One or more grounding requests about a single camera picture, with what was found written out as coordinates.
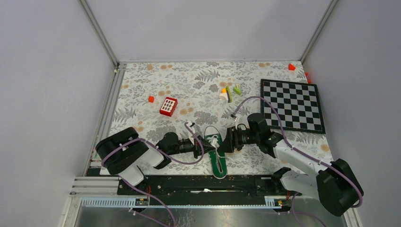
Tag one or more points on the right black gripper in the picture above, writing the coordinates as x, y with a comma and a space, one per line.
231, 142

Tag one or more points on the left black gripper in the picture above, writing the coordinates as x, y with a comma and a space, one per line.
197, 146

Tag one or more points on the white shoelace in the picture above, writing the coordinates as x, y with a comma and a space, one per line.
213, 140

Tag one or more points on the green white sneaker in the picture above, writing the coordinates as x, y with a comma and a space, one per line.
218, 161

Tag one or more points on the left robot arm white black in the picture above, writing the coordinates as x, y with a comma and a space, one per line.
120, 151

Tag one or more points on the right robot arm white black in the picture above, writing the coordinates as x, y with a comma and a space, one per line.
333, 184

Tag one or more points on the red white brick block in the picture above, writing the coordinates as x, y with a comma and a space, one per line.
168, 106

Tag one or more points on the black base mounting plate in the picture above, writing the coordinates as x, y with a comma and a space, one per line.
206, 190

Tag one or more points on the lime green block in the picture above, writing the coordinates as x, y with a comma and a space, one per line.
237, 90

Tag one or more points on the floral patterned table mat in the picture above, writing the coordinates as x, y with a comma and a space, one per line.
196, 86

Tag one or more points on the small red cube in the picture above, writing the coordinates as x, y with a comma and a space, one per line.
151, 99

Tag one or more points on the black white checkerboard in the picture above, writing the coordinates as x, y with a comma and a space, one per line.
294, 105

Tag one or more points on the red block far corner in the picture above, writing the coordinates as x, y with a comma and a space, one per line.
291, 67

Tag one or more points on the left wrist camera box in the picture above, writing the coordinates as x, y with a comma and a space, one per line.
194, 130

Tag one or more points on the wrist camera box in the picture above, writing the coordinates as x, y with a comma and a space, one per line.
238, 120
194, 130

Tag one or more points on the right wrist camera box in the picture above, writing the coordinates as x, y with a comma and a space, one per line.
238, 120

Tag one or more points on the aluminium frame rail front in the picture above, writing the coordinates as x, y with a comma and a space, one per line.
114, 186

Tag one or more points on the left aluminium corner post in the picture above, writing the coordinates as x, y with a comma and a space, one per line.
99, 33

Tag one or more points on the aluminium corner post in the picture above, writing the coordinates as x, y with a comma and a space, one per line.
318, 30
99, 33

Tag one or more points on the right aluminium corner post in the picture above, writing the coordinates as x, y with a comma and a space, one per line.
318, 30

